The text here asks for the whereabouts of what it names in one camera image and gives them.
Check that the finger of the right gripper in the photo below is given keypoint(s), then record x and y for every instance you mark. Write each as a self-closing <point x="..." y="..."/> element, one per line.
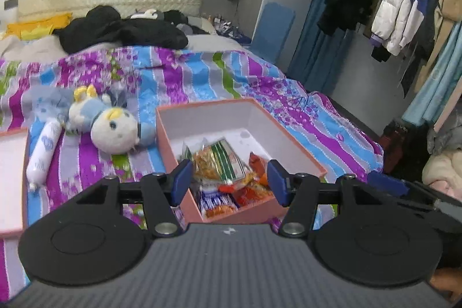
<point x="387" y="184"/>

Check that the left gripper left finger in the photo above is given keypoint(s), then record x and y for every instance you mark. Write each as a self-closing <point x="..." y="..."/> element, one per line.
<point x="159" y="193"/>

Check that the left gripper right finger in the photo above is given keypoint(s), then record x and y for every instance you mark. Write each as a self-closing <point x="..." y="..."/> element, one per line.
<point x="301" y="193"/>

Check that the orange snack packet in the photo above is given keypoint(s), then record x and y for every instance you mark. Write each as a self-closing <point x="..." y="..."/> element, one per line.
<point x="259" y="167"/>

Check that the tall pink snack bag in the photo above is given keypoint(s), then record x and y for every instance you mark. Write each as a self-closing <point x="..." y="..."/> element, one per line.
<point x="248" y="194"/>

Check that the blue purple snack bag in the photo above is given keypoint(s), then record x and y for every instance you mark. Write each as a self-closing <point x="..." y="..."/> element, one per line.
<point x="215" y="203"/>

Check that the green white snack bag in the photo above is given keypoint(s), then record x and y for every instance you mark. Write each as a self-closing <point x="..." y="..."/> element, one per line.
<point x="215" y="162"/>

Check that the person's left hand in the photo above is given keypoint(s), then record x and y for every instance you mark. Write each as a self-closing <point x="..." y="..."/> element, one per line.
<point x="448" y="280"/>

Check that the white blue plush toy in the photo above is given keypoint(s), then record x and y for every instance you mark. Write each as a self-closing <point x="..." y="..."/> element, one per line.
<point x="112" y="129"/>

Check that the pink cardboard box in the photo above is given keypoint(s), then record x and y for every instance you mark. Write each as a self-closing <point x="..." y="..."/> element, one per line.
<point x="246" y="126"/>

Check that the white spray bottle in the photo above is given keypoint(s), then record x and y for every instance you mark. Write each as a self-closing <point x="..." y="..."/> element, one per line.
<point x="42" y="155"/>

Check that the blue curtain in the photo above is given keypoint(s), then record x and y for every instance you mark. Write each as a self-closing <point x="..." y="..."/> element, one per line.
<point x="319" y="58"/>

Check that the clear blue plastic bag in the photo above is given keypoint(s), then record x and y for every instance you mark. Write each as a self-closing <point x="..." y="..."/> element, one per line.
<point x="44" y="103"/>

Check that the pink box lid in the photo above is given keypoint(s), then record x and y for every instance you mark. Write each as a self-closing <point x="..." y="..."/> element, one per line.
<point x="13" y="186"/>

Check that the colourful striped floral bedspread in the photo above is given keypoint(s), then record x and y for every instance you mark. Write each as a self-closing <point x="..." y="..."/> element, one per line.
<point x="156" y="77"/>

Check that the white puffer jacket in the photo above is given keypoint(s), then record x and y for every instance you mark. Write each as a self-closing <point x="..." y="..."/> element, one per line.
<point x="396" y="23"/>

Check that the black clothing pile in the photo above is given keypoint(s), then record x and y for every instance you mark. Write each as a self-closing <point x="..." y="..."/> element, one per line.
<point x="104" y="24"/>

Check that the yellow pillow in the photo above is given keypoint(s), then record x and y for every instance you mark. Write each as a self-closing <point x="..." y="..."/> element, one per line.
<point x="36" y="29"/>

